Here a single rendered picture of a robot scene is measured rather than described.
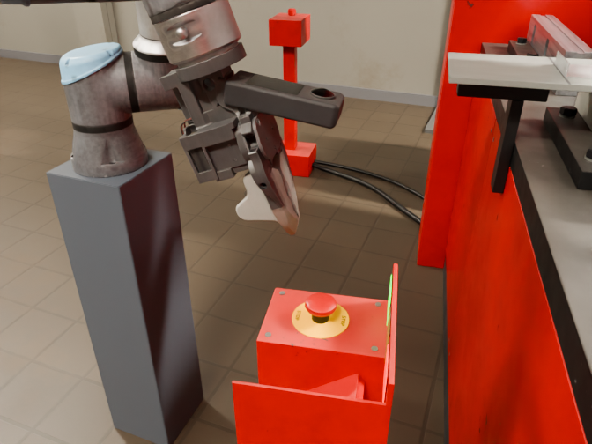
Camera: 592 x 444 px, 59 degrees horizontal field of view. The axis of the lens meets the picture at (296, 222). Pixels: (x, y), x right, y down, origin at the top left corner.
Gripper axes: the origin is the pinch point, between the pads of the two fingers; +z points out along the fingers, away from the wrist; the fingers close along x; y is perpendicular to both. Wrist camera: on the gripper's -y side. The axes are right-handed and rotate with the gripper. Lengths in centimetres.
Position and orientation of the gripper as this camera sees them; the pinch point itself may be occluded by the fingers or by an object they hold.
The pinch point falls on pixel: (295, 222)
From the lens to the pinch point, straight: 58.9
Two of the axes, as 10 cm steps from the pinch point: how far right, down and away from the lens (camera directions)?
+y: -9.3, 2.2, 3.1
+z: 3.3, 8.4, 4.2
